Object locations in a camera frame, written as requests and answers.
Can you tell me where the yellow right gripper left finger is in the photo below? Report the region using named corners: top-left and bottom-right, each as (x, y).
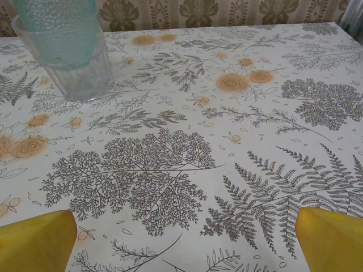
top-left (0, 209), bottom-right (78, 272)

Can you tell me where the clear plastic cup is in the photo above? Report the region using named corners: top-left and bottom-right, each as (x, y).
top-left (11, 13), bottom-right (113, 103)

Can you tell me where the teal textured plastic cup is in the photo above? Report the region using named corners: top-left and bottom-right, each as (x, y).
top-left (12, 0), bottom-right (100, 72)

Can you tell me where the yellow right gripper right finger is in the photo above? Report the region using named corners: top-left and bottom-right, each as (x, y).
top-left (295, 206), bottom-right (363, 272)

